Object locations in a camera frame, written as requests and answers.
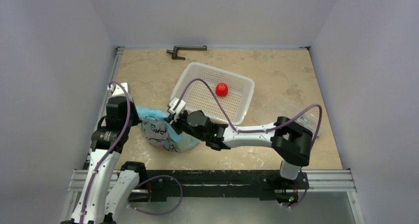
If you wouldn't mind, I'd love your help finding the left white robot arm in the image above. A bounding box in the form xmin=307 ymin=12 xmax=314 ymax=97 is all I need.
xmin=66 ymin=95 xmax=147 ymax=224

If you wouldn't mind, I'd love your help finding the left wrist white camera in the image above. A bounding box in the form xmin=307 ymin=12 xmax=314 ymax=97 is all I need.
xmin=107 ymin=82 xmax=132 ymax=100

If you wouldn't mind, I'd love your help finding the white perforated plastic basket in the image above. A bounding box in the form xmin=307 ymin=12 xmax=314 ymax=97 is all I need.
xmin=170 ymin=62 xmax=255 ymax=126

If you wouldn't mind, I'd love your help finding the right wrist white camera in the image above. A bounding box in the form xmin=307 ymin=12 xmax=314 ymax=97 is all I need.
xmin=168 ymin=97 xmax=186 ymax=122

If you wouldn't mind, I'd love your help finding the purple cable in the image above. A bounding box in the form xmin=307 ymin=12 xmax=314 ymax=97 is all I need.
xmin=78 ymin=82 xmax=183 ymax=224
xmin=173 ymin=79 xmax=323 ymax=210

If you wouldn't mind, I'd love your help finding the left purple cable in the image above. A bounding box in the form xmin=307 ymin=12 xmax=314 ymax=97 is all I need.
xmin=78 ymin=82 xmax=183 ymax=224

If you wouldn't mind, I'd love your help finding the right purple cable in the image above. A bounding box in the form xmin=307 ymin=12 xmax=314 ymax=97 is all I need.
xmin=173 ymin=79 xmax=323 ymax=210

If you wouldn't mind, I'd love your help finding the light blue plastic bag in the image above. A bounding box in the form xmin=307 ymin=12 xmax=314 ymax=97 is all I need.
xmin=136 ymin=106 xmax=201 ymax=153

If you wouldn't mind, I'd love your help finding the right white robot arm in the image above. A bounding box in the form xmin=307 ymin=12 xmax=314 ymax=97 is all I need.
xmin=167 ymin=110 xmax=313 ymax=188

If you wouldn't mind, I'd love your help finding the clear plastic screw box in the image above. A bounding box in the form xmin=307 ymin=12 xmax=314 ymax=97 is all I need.
xmin=253 ymin=95 xmax=318 ymax=134

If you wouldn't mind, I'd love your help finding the wrist white camera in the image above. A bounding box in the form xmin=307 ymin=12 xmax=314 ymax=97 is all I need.
xmin=168 ymin=97 xmax=186 ymax=122
xmin=107 ymin=82 xmax=132 ymax=100

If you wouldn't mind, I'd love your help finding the dark metal bracket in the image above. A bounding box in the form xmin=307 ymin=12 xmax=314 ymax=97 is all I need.
xmin=166 ymin=45 xmax=208 ymax=60

